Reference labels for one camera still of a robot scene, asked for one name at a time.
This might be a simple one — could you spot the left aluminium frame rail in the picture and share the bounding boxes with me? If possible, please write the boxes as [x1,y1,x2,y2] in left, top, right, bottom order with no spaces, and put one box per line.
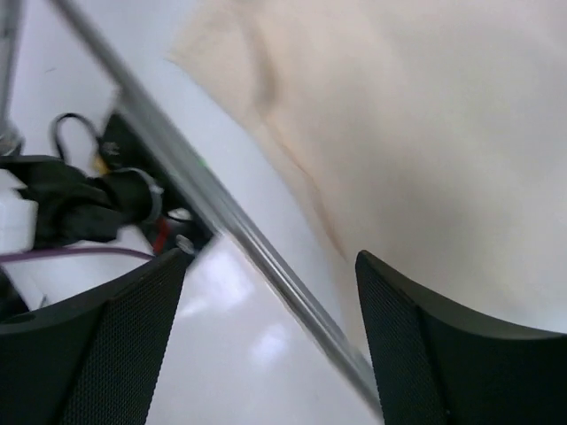
[1,0,24,156]

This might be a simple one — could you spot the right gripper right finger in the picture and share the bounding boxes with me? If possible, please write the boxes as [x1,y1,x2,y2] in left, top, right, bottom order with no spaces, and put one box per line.
[355,251,566,424]

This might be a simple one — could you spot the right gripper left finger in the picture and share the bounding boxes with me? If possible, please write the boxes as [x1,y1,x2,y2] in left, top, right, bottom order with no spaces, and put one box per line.
[1,249,190,424]

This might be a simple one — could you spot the aluminium frame rail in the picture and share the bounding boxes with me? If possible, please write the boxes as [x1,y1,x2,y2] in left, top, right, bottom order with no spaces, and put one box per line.
[53,1,382,416]
[1,0,24,156]

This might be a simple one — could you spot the beige trousers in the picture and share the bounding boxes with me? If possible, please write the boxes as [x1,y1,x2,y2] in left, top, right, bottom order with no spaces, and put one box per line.
[169,1,566,349]

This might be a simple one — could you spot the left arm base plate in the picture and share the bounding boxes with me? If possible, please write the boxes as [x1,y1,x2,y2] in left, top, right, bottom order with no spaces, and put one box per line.
[94,112,214,258]

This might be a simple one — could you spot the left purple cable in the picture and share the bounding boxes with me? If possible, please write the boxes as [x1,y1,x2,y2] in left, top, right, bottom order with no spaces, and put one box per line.
[0,246,154,266]

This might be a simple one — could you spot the front aluminium frame rail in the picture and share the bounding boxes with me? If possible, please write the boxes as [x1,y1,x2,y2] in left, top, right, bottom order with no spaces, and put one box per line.
[53,1,382,416]

